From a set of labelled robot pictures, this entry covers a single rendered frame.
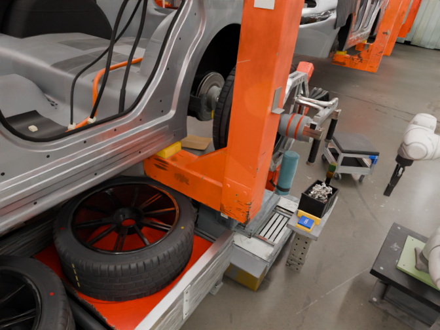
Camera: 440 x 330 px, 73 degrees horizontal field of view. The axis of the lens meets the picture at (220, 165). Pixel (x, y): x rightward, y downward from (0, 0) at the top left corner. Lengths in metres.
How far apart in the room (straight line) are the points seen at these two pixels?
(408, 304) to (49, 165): 1.91
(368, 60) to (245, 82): 4.23
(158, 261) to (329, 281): 1.14
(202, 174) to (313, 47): 3.13
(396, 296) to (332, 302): 0.35
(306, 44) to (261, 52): 3.16
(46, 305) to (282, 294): 1.22
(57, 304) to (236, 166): 0.85
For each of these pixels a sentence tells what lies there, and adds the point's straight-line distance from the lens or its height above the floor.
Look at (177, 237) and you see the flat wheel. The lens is 1.40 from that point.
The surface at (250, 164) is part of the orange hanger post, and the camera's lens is 1.27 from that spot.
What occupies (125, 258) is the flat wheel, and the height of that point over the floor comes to 0.50.
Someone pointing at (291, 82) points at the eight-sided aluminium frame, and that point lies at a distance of 1.55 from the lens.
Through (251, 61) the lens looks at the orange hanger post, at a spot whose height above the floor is 1.27.
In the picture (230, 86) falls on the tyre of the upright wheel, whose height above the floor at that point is 1.06.
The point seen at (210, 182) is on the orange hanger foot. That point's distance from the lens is 1.44.
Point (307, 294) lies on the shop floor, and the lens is 1.96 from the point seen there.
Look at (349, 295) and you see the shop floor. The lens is 2.06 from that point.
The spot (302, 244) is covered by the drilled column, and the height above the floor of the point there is 0.23.
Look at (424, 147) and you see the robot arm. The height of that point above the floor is 1.02.
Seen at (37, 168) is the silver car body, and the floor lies 0.92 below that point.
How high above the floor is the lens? 1.51
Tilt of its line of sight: 32 degrees down
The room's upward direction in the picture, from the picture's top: 6 degrees clockwise
